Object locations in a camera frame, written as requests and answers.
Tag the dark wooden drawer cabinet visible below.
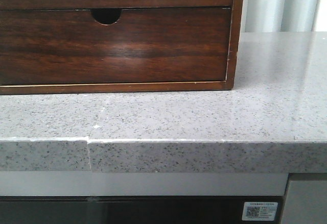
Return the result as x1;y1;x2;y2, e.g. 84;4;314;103
1;0;243;95

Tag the white QR code sticker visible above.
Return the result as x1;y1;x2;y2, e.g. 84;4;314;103
242;202;278;221

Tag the white curtain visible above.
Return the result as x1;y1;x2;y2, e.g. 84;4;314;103
241;0;326;32

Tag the grey cabinet door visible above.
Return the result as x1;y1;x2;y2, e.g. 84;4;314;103
281;173;326;223

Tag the black glass appliance front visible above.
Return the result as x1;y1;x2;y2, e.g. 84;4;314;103
1;196;283;223

